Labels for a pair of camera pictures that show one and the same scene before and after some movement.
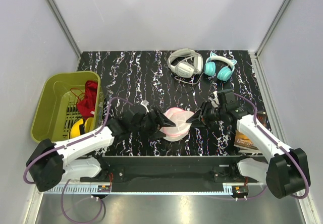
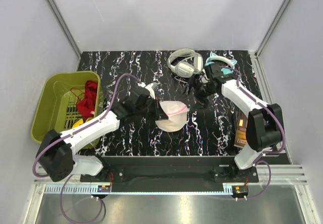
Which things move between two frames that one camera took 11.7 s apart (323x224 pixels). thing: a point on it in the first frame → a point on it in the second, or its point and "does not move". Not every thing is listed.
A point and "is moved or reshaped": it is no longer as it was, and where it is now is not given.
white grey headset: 185,62 does not move
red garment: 87,106 does not move
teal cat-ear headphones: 224,74 does not move
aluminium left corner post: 51,3 does not move
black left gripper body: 149,125 → 151,109
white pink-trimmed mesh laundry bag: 178,116 is moved or reshaped
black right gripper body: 210,113 → 202,91
